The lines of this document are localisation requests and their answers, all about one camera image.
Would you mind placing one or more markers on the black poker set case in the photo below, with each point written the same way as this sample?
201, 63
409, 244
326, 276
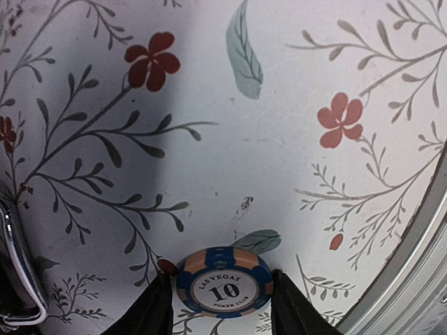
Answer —
21, 264

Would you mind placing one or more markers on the front aluminium rail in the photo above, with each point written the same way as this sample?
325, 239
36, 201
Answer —
409, 295

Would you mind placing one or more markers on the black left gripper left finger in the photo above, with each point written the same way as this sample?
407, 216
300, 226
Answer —
152, 313

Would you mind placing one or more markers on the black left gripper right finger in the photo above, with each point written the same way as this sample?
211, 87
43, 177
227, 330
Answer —
292, 313

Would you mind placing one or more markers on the floral patterned table mat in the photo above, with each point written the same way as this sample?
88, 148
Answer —
135, 133

